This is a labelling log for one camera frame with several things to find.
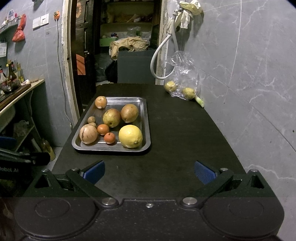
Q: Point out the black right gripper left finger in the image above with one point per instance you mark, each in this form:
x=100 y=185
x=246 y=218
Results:
x=73 y=187

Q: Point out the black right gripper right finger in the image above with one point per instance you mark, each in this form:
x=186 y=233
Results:
x=224 y=188

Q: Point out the round tan spotted fruit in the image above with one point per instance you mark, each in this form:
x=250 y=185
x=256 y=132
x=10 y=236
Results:
x=88 y=134

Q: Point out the small orange mandarin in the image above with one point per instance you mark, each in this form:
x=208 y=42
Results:
x=109 y=138
x=102 y=129

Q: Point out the large yellow citrus fruit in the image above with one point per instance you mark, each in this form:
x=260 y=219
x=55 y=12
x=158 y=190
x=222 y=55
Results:
x=130 y=136

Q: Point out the green brown mango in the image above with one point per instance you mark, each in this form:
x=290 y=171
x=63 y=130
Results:
x=112 y=117

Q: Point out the large orange persimmon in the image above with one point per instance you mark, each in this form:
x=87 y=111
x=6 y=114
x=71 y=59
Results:
x=101 y=102

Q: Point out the yellow bottle on floor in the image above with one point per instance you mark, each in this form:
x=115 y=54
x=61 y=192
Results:
x=47 y=148

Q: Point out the green leek stalk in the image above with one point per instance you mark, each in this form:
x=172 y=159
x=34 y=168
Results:
x=199 y=101

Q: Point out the wooden side shelf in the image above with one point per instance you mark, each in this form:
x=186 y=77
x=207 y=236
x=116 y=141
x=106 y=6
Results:
x=14 y=97

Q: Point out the metal baking tray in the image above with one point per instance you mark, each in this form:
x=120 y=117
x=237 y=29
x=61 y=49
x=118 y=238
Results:
x=142 y=122

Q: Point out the yellow apple in bag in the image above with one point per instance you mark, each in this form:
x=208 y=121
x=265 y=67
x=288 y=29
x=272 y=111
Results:
x=170 y=86
x=188 y=93

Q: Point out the clear plastic bag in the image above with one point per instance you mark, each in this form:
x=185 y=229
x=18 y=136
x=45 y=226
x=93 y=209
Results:
x=185 y=74

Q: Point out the dark green box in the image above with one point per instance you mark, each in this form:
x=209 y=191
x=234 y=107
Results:
x=134 y=67

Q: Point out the red plastic bag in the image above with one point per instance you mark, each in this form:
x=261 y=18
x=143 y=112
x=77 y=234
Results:
x=19 y=34

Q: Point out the beige crumpled cloth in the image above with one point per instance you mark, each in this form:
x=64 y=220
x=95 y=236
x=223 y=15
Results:
x=130 y=43

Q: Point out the white wall switch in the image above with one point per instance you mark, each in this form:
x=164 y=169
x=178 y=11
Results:
x=40 y=21

